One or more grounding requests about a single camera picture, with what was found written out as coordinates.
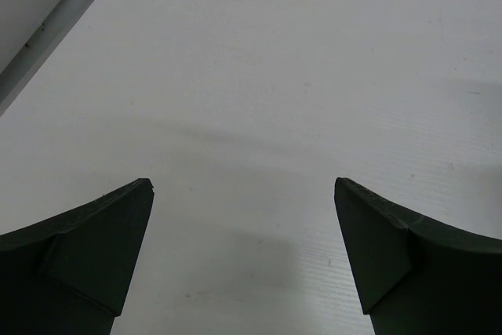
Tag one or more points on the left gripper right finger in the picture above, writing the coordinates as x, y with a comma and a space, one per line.
414, 274

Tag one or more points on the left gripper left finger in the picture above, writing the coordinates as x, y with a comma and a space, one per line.
70, 274

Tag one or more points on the metal table rail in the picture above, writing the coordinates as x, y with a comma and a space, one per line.
30, 31

